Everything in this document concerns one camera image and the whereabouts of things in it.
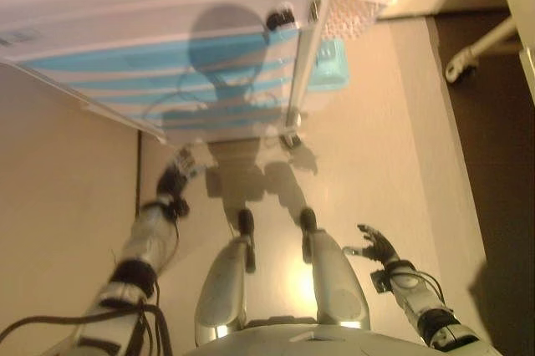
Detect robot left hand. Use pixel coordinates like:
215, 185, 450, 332
156, 142, 201, 206

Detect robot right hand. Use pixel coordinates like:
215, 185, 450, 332
342, 224, 398, 267

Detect silver robot right leg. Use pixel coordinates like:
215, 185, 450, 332
299, 207, 372, 330

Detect grey robot torso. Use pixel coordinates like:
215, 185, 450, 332
181, 316, 498, 356

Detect cart caster wheel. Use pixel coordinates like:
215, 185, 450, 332
283, 130, 304, 150

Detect white medical cart blue drawers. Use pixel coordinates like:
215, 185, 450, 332
0, 0, 352, 150

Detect black cart keys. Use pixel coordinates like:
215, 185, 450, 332
265, 3, 296, 31

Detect white hospital bed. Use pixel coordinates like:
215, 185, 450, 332
443, 0, 535, 98

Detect thick black cable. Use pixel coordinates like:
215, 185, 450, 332
0, 280, 175, 356

